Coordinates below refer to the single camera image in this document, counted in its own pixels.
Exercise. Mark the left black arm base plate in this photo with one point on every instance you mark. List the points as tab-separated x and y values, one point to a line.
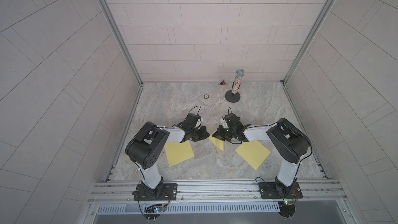
162	192

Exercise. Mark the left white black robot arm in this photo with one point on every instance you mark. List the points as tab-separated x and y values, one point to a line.
146	146

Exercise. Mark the right controller circuit board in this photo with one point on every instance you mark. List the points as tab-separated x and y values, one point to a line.
286	209

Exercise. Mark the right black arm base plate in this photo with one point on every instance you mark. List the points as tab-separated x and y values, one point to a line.
270	190

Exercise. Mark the aluminium mounting rail frame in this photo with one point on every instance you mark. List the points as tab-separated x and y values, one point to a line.
242	190

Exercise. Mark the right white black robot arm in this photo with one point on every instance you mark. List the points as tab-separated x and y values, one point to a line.
290	142

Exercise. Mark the colourful tube on black stand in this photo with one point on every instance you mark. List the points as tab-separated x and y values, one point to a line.
233	95

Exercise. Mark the left controller circuit board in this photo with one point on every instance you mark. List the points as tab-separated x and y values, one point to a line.
154	211

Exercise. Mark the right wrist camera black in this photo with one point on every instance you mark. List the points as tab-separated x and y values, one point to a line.
230	120

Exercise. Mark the controller circuit board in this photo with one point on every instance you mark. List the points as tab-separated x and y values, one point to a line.
154	211
286	209

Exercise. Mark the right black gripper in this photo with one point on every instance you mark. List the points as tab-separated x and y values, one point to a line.
218	132

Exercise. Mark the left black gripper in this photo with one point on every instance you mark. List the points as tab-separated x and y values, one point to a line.
202	130

